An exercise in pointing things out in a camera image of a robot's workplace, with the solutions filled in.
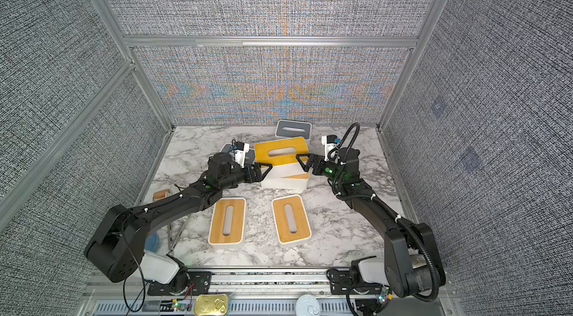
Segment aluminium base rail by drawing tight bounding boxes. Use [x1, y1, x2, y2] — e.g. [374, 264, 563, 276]
[75, 266, 462, 316]

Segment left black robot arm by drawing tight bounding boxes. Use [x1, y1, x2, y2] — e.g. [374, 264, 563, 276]
[84, 153, 273, 295]

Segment gold sardine tin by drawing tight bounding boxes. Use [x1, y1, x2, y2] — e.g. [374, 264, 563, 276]
[193, 294, 229, 316]

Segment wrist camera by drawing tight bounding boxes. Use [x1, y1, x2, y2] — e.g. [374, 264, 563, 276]
[231, 140, 250, 168]
[321, 135, 340, 162]

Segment wooden block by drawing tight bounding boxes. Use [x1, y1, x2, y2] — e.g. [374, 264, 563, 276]
[152, 189, 172, 203]

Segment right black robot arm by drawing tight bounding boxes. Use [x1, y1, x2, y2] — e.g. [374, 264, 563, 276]
[295, 148, 446, 303]

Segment grey lid tissue box centre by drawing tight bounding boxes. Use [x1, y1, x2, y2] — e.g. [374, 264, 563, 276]
[220, 144, 256, 165]

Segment white round lid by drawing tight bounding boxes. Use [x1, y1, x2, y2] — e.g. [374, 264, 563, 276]
[295, 294, 321, 316]

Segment yellow lid tissue box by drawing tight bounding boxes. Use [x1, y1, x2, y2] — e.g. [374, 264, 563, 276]
[255, 137, 309, 180]

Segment white slotted spatula tongs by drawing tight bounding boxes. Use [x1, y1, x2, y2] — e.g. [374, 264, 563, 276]
[167, 216, 190, 254]

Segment grey lid tissue box back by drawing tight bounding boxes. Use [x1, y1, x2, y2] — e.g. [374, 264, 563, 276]
[275, 120, 312, 140]

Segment large bamboo lid tissue box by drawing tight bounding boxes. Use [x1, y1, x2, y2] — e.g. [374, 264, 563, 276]
[261, 173, 310, 191]

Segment grey lid tissue box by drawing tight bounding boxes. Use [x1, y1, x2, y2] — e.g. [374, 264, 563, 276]
[220, 144, 256, 165]
[275, 120, 312, 140]

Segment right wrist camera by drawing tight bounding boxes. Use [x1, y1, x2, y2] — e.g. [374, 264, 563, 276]
[321, 135, 340, 162]

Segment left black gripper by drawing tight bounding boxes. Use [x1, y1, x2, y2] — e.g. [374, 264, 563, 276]
[219, 163, 272, 192]

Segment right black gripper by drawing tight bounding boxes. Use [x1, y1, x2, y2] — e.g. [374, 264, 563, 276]
[297, 154, 347, 188]

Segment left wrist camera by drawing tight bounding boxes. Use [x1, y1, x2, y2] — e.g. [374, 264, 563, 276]
[231, 140, 250, 168]

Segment blue ceramic bowl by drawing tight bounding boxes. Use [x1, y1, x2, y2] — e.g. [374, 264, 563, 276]
[145, 232, 161, 253]

